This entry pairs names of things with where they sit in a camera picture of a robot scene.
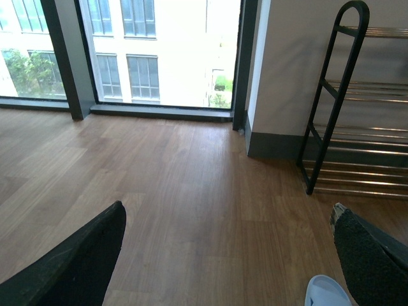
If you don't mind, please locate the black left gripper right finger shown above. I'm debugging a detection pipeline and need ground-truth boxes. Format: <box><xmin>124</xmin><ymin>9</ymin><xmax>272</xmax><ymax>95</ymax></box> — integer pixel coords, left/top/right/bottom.
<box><xmin>330</xmin><ymin>203</ymin><xmax>407</xmax><ymax>305</ymax></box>

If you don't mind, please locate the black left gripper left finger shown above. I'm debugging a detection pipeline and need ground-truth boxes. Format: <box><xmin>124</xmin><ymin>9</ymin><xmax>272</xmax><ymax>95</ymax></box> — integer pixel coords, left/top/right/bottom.
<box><xmin>1</xmin><ymin>201</ymin><xmax>126</xmax><ymax>305</ymax></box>

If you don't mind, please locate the black metal shoe rack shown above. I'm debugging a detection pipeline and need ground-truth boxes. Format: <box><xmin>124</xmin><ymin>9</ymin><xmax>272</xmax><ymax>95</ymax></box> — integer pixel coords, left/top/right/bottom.
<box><xmin>296</xmin><ymin>1</ymin><xmax>407</xmax><ymax>200</ymax></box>

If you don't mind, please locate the light blue slide slipper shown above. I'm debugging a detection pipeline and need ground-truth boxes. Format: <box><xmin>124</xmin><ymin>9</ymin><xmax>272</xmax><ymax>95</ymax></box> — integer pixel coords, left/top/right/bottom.
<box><xmin>304</xmin><ymin>275</ymin><xmax>351</xmax><ymax>306</ymax></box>

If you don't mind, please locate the large glass window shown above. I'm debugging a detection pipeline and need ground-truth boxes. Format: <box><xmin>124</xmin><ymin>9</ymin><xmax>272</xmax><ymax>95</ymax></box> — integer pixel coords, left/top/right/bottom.
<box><xmin>1</xmin><ymin>1</ymin><xmax>258</xmax><ymax>130</ymax></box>

